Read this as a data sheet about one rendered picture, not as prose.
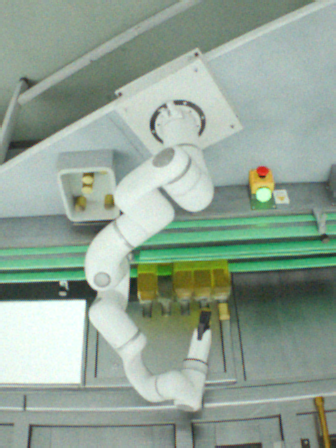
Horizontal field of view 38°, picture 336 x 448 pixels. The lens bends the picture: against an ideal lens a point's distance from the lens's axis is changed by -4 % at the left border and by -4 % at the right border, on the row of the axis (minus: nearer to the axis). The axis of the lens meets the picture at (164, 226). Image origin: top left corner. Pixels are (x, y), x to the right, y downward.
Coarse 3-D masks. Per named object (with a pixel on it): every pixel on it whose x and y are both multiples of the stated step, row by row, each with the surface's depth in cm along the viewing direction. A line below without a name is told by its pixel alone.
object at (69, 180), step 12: (72, 168) 147; (84, 168) 147; (96, 168) 147; (108, 168) 147; (60, 180) 150; (72, 180) 159; (96, 180) 160; (108, 180) 160; (60, 192) 153; (72, 192) 163; (96, 192) 164; (108, 192) 164; (72, 204) 164; (96, 204) 166; (72, 216) 162; (84, 216) 163; (96, 216) 163; (108, 216) 163
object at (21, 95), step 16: (192, 0) 171; (160, 16) 176; (128, 32) 181; (96, 48) 188; (112, 48) 185; (80, 64) 190; (48, 80) 195; (16, 96) 203; (32, 96) 200; (16, 112) 198; (0, 144) 182; (0, 160) 178
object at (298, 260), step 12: (132, 264) 169; (228, 264) 167; (240, 264) 167; (252, 264) 167; (264, 264) 166; (276, 264) 166; (288, 264) 166; (300, 264) 166; (312, 264) 165; (324, 264) 165; (0, 276) 168; (12, 276) 168; (24, 276) 168; (36, 276) 167; (48, 276) 167; (60, 276) 167; (72, 276) 167; (84, 276) 167; (132, 276) 166
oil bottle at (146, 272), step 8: (144, 264) 162; (152, 264) 161; (144, 272) 159; (152, 272) 159; (144, 280) 157; (152, 280) 157; (144, 288) 155; (152, 288) 155; (144, 296) 154; (152, 296) 154; (152, 304) 157
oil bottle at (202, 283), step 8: (192, 264) 161; (200, 264) 160; (208, 264) 160; (192, 272) 164; (200, 272) 158; (208, 272) 158; (200, 280) 156; (208, 280) 156; (200, 288) 154; (208, 288) 154; (200, 296) 154; (208, 296) 154
